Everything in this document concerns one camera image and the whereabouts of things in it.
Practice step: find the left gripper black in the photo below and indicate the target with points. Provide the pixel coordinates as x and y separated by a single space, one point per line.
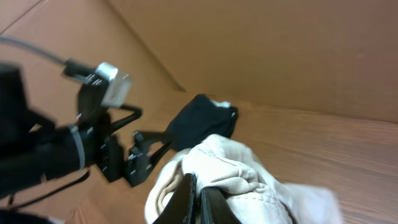
148 149

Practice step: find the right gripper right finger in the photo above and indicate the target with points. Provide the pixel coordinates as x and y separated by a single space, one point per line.
215 209

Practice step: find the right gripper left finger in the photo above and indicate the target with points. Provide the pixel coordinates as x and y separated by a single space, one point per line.
181 208

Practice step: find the beige shorts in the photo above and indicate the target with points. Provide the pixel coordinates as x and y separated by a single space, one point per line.
253 194

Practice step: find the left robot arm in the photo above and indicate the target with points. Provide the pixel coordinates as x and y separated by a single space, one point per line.
32 147

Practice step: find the white folded garment under black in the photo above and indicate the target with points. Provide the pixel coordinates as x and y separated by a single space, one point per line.
223 104

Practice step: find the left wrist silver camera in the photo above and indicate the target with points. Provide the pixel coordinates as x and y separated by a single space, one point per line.
119 84

